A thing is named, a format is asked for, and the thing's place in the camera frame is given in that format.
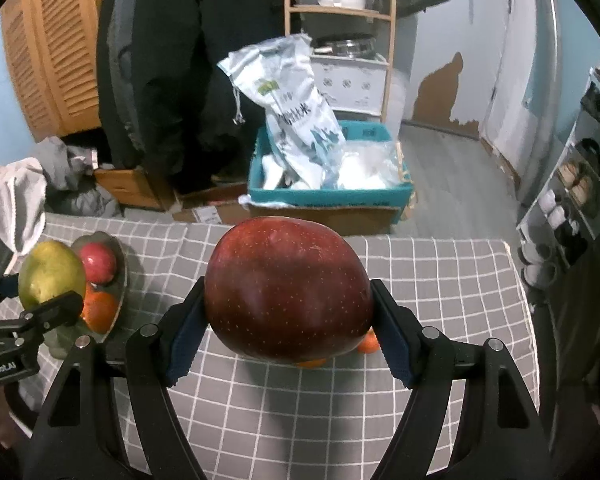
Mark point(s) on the steel steamer pot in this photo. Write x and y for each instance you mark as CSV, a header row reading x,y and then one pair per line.
x,y
345,46

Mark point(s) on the flat brown cardboard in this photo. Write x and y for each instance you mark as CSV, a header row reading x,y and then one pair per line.
x,y
205,210

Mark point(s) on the blue cardboard box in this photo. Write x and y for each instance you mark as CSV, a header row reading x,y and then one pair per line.
x,y
330,200

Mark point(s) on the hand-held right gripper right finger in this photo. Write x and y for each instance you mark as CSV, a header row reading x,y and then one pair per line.
x,y
392,345

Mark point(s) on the black hanging jacket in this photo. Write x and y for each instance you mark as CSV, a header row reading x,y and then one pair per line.
x,y
180,60

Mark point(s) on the large orange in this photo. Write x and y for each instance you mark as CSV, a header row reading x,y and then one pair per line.
x,y
101,312

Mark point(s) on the white rice bag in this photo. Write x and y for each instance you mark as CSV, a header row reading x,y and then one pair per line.
x,y
290,110

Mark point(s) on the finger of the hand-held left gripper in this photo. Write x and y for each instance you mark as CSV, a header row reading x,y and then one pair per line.
x,y
5,285
55,307

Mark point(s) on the person's left hand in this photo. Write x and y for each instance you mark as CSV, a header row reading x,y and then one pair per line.
x,y
0,412

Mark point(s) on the dark red apple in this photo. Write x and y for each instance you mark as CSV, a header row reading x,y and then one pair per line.
x,y
285,290

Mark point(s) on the grey jacket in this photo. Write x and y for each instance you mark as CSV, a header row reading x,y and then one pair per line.
x,y
65,180

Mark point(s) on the grey metal door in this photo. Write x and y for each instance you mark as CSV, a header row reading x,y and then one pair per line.
x,y
545,85

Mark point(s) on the wooden shelf rack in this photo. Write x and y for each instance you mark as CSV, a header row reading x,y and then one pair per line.
x,y
391,60

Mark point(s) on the group of shoes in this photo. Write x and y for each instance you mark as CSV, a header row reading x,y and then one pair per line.
x,y
575,190

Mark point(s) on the white printed storage box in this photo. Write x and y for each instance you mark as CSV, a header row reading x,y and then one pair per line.
x,y
347,82

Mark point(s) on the white towel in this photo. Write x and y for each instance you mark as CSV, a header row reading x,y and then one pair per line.
x,y
10,195

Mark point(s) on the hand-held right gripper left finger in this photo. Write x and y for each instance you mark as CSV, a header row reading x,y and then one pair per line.
x,y
185,345

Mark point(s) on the wooden louvered cabinet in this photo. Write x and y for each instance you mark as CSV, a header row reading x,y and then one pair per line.
x,y
55,50

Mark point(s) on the grey checkered sheet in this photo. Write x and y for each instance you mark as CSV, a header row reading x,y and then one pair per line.
x,y
430,285

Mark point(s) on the clear plastic bag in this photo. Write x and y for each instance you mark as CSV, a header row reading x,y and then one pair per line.
x,y
367,165

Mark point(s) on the green glass plate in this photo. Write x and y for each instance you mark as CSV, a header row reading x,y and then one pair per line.
x,y
121,270

